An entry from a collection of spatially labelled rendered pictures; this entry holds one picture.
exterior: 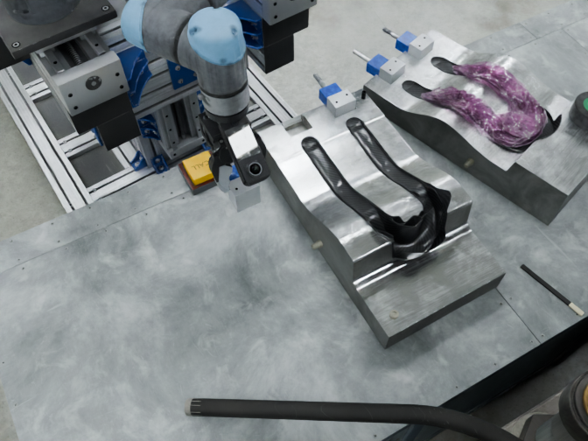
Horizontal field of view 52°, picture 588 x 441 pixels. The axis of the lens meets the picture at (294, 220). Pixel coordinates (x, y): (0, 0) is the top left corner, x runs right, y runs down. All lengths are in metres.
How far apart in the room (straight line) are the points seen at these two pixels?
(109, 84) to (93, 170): 0.86
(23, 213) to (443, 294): 1.70
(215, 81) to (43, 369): 0.61
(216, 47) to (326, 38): 2.00
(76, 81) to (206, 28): 0.50
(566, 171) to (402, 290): 0.41
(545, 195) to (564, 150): 0.10
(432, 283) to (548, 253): 0.28
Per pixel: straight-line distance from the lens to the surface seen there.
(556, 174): 1.28
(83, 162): 2.20
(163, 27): 0.91
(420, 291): 1.12
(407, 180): 1.19
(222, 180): 1.07
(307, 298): 1.16
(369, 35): 2.86
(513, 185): 1.31
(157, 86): 1.58
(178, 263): 1.22
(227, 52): 0.86
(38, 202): 2.43
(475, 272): 1.16
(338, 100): 1.29
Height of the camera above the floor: 1.85
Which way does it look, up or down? 58 degrees down
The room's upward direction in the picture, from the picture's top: straight up
